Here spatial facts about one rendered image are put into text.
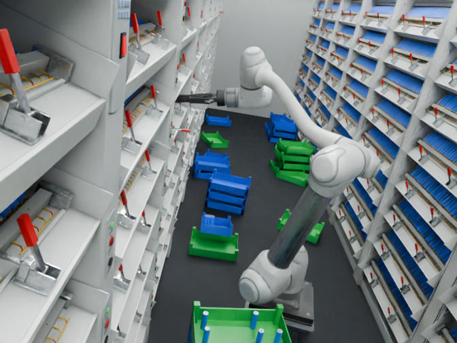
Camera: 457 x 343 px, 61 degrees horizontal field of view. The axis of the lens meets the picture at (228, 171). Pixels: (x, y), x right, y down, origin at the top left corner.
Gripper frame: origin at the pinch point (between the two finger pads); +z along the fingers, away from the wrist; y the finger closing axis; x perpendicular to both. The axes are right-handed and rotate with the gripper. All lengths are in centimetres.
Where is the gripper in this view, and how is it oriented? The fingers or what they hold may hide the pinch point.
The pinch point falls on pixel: (181, 98)
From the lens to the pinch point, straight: 181.3
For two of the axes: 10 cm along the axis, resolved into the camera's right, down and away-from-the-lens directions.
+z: -10.0, 0.1, 0.2
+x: -0.2, -9.1, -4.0
